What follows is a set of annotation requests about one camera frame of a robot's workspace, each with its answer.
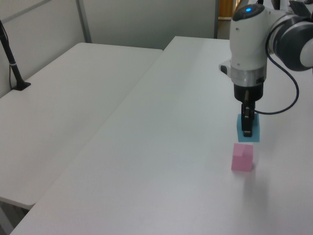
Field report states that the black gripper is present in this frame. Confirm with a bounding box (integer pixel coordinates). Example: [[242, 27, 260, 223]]
[[233, 83, 264, 137]]

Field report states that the blue foam cube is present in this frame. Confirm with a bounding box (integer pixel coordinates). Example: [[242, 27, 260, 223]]
[[236, 113, 261, 143]]

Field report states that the pink foam cube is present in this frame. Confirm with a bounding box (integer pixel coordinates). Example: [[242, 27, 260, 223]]
[[231, 143, 254, 171]]

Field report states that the orange wooden panel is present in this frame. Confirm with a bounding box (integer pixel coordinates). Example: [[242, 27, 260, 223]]
[[218, 0, 236, 18]]

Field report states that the dark keyboard-like device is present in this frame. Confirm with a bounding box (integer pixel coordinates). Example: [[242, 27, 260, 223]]
[[289, 0, 312, 16]]

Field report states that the white side table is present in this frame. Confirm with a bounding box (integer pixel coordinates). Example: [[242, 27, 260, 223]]
[[0, 42, 164, 235]]

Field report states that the dark blue gripper cable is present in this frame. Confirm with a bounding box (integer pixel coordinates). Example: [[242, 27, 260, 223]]
[[254, 22, 300, 116]]

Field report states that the grey metal partition post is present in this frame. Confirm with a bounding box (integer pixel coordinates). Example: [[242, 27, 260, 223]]
[[75, 0, 92, 44], [213, 0, 220, 39]]

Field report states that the black camera stand pole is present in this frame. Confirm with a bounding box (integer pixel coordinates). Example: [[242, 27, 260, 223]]
[[0, 19, 32, 92]]

